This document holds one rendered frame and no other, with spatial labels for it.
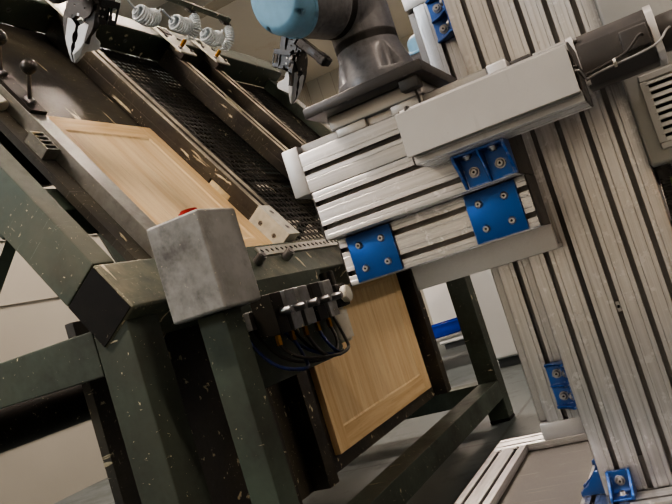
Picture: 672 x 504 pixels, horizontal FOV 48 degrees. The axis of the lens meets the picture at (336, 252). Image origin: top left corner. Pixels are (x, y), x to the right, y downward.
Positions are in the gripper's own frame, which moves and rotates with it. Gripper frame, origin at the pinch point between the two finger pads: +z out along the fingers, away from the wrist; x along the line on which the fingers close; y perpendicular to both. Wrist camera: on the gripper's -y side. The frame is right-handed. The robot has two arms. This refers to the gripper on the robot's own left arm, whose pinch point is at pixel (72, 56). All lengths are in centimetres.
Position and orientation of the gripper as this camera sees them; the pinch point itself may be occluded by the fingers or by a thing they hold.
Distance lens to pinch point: 179.5
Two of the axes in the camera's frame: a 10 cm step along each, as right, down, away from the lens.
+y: 4.4, -1.0, 8.9
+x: -8.5, -3.6, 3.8
